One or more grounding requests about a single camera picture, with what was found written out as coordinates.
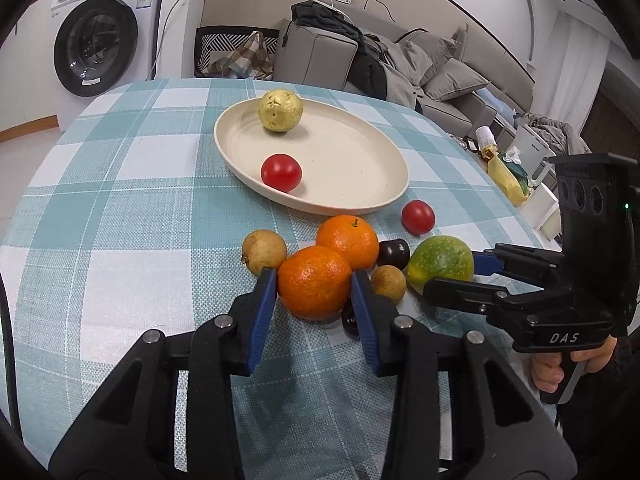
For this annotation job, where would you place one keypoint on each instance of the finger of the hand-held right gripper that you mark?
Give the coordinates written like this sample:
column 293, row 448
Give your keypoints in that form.
column 465, row 295
column 485, row 262

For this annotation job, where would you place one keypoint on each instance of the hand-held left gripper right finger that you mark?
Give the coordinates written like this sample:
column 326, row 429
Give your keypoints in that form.
column 364, row 310

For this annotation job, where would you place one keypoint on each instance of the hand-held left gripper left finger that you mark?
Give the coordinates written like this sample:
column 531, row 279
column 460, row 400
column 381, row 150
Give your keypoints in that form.
column 262, row 310

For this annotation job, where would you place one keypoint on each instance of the dark plum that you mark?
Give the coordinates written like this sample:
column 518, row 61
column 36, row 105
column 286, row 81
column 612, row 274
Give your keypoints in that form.
column 393, row 253
column 349, row 321

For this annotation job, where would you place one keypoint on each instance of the small brown longan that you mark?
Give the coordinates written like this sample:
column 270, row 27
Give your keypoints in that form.
column 387, row 283

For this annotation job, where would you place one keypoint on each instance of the green and orange citrus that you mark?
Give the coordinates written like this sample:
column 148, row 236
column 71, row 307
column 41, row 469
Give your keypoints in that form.
column 440, row 262

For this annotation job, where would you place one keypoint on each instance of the large brown longan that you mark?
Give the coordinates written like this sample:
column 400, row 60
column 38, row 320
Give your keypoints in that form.
column 264, row 251

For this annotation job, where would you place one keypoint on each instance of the orange with stem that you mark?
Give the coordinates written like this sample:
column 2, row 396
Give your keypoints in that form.
column 347, row 240

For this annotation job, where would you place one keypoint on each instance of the red tomato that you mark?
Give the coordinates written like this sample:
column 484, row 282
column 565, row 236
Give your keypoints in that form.
column 418, row 217
column 281, row 172

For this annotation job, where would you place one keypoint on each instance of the cream oval plate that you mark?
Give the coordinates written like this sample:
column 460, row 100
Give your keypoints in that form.
column 345, row 165

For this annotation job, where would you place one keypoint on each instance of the person's right forearm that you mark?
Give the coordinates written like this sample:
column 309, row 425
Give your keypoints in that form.
column 615, row 410

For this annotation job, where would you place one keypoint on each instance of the person's right hand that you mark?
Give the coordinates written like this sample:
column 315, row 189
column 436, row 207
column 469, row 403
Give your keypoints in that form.
column 547, row 375

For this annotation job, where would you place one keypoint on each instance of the yellow plastic bag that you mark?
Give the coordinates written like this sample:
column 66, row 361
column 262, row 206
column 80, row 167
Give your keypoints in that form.
column 502, row 177

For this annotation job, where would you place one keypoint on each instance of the white electric kettle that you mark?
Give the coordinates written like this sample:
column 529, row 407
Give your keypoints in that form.
column 532, row 152

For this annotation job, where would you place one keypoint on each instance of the grey blanket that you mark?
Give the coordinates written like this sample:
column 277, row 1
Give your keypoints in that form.
column 555, row 132

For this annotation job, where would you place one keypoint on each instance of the teal checked tablecloth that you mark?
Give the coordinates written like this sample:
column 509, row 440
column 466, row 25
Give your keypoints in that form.
column 150, row 210

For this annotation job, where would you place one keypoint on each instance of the grey pillow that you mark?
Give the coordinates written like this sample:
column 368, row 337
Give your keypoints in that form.
column 425, row 52
column 455, row 80

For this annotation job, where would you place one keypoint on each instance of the yellow guava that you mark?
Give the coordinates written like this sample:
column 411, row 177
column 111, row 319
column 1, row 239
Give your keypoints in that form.
column 281, row 111

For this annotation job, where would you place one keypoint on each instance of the grey garment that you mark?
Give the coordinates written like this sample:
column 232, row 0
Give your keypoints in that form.
column 400, row 80

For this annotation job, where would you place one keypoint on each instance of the black jacket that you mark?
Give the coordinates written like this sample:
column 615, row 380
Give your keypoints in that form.
column 367, row 67

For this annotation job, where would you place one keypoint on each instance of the grey sofa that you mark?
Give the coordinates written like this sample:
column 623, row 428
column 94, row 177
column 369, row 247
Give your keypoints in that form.
column 310, row 55

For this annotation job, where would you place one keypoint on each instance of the basket with plaid cloth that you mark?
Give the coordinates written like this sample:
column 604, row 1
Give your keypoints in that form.
column 215, row 42

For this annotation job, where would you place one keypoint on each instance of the white washing machine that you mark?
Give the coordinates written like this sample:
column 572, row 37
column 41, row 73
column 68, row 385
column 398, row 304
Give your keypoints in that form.
column 135, row 35

